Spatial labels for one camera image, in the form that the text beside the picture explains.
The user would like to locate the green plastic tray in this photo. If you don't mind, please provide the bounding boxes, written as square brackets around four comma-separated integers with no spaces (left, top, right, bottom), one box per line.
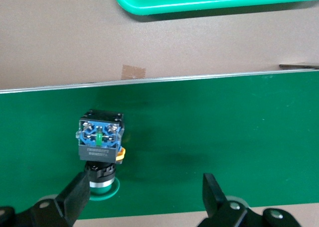
[112,0,319,16]

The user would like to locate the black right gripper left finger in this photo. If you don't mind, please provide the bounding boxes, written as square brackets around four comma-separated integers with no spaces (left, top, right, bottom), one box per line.
[0,172,91,227]

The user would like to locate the brown tape piece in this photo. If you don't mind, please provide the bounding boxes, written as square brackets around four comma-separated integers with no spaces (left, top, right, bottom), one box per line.
[121,64,147,80]

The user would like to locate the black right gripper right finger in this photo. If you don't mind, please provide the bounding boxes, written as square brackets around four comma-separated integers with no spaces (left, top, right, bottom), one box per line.
[198,173,301,227]

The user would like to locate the green conveyor belt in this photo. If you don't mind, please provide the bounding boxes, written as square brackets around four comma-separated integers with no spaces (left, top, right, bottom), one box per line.
[0,63,319,221]

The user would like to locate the green mushroom push button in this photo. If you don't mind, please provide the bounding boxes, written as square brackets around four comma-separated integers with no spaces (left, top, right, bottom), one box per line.
[75,109,127,202]

